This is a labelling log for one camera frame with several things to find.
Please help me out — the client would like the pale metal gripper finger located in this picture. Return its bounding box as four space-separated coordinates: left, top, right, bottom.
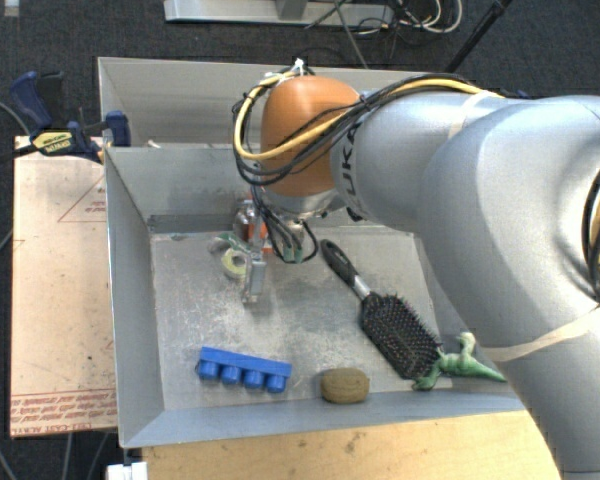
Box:
241 265 256 305
253 260 270 295

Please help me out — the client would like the green and white curved piece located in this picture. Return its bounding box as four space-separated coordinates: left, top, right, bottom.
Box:
208 232 251 256

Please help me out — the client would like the grey metal bin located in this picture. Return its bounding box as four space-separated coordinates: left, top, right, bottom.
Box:
97 56 529 450

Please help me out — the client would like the blue four-stud toy brick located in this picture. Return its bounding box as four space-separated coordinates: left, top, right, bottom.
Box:
194 346 294 395

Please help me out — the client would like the brown toy kiwi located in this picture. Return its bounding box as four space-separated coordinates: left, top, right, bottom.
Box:
320 367 371 405

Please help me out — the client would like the black hairbrush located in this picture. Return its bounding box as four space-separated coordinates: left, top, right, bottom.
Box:
319 238 444 382

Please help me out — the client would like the brown cardboard board red print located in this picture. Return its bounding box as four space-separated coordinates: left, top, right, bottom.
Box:
9 135 119 439

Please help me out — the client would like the green toy dinosaur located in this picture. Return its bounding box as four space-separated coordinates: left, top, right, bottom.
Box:
412 331 508 392

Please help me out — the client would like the yellow-green ring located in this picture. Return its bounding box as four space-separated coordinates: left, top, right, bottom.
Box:
220 247 249 282

